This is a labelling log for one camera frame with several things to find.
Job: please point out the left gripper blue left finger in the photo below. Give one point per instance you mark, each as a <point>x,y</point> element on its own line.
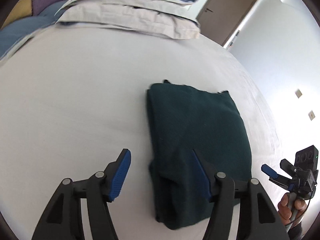
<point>116,174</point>

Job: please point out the yellow patterned cushion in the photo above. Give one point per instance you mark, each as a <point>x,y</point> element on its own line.
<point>22,9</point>

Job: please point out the dark green knit sweater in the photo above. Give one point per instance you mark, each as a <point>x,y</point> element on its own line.
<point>183,120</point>

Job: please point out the lower wall switch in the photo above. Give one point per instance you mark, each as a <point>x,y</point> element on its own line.
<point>311,115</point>

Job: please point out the upper wall switch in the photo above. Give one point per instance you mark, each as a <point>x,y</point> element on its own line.
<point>298,93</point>

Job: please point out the brown wooden door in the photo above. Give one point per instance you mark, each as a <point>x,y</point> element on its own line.
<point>219,18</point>

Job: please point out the wall switch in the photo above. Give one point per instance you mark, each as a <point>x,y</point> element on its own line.
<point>311,115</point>
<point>298,93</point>

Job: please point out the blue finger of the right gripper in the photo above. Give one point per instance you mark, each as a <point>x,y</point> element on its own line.
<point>269,171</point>

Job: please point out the white bed sheet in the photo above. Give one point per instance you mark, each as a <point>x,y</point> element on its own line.
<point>73,98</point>

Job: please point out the blue pillow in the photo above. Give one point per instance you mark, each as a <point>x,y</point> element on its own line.
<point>14,33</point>

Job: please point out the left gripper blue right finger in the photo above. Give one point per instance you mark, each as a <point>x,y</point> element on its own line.
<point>201,177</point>

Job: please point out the folded grey blue duvet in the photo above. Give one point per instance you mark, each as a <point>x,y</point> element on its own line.
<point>163,18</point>

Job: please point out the black tracking camera box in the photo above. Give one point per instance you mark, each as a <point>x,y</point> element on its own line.
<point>307,158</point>

